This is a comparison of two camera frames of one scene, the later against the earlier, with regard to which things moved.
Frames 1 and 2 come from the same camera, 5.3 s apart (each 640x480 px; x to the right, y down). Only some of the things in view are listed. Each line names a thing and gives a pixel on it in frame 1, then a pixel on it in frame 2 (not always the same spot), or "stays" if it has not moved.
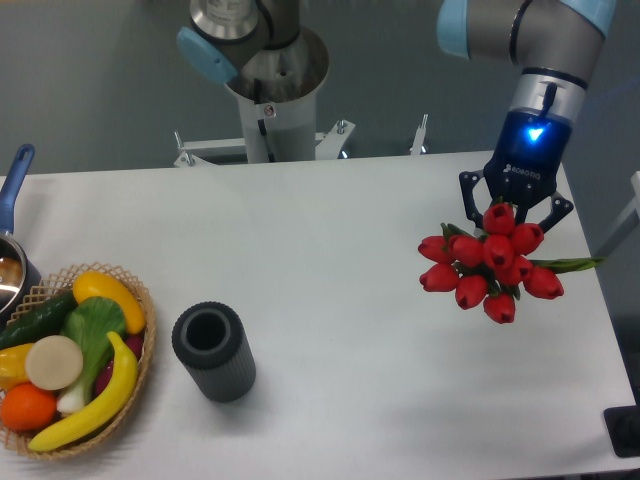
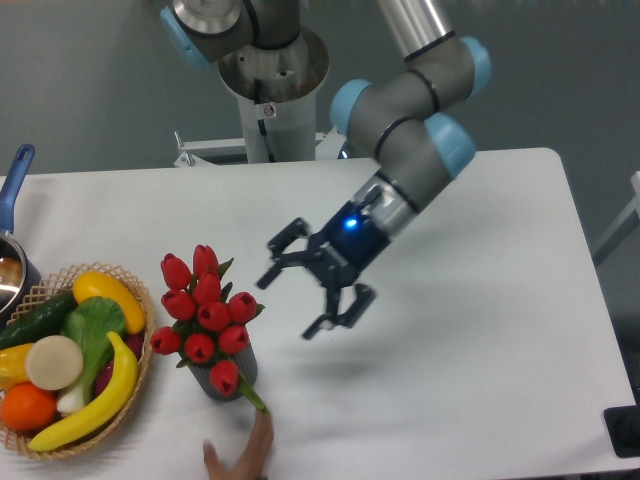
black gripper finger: x=560 y=208 -> x=348 y=317
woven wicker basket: x=60 y=283 stays
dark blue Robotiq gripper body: x=531 y=145 -> x=343 y=248
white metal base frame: x=327 y=144 stays
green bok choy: x=91 y=324 stays
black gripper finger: x=473 y=210 -> x=281 y=259
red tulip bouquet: x=495 y=265 -> x=211 y=324
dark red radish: x=134 y=343 stays
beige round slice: x=54 y=362 stays
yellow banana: x=124 y=385 stays
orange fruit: x=27 y=408 stays
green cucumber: x=44 y=319 stays
